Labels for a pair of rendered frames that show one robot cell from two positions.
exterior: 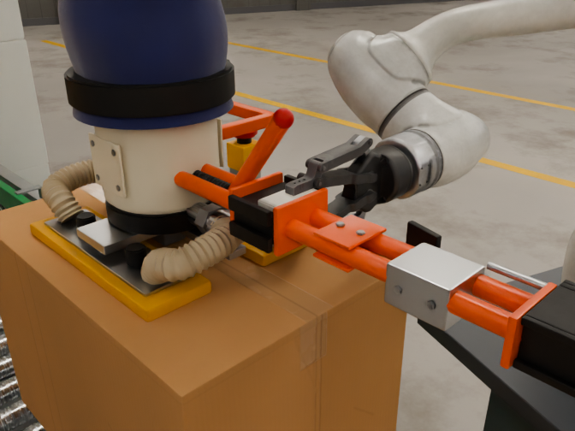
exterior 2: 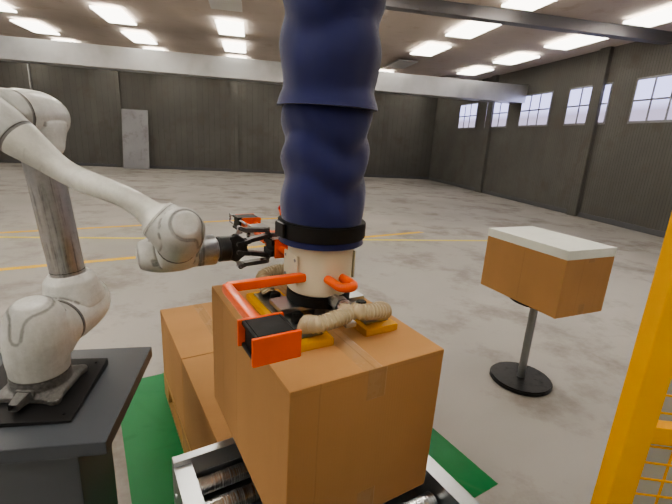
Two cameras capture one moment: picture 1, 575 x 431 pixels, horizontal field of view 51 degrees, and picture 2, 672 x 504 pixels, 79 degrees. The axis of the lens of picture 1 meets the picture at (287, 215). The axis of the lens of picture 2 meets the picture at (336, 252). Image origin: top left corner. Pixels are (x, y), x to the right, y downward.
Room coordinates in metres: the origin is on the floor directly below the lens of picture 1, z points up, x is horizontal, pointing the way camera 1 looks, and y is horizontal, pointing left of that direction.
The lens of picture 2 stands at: (1.80, 0.45, 1.53)
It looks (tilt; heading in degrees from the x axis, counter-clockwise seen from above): 15 degrees down; 193
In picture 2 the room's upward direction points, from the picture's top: 3 degrees clockwise
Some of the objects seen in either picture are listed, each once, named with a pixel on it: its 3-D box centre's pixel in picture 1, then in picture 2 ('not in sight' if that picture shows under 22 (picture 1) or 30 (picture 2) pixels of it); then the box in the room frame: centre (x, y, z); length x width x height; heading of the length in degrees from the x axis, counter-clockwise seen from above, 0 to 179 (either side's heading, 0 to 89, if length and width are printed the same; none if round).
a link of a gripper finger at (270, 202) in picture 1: (288, 197); not in sight; (0.63, 0.00, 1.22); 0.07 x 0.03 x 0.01; 135
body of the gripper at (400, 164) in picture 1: (370, 179); (231, 247); (0.74, -0.11, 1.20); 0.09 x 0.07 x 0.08; 135
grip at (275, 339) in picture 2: not in sight; (268, 337); (1.21, 0.21, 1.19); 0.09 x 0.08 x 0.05; 134
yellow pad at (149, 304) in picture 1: (110, 245); (347, 299); (0.75, 0.25, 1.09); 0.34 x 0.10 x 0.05; 44
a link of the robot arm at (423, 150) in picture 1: (403, 165); (206, 250); (0.79, -0.16, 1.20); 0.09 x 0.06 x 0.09; 45
